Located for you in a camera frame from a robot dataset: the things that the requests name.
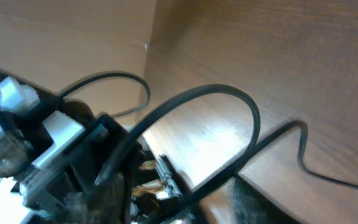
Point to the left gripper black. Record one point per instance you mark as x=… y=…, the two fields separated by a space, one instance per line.
x=59 y=163

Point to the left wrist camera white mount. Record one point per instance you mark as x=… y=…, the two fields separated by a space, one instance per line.
x=50 y=124

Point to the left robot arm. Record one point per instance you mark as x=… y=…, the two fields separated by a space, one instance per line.
x=59 y=163

